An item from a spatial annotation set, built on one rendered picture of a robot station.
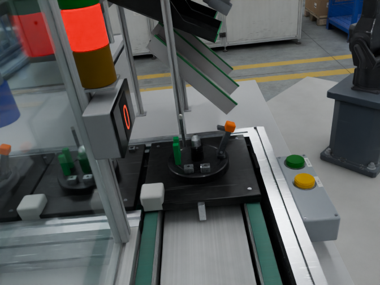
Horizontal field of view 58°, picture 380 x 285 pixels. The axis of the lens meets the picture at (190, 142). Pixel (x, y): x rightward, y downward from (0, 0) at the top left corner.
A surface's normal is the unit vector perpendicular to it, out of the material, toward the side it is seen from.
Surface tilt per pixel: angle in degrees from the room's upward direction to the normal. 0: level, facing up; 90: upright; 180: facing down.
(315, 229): 90
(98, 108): 0
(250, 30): 90
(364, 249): 0
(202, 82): 90
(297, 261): 0
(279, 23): 90
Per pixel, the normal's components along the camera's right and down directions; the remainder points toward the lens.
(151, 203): 0.01, 0.52
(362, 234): -0.11, -0.85
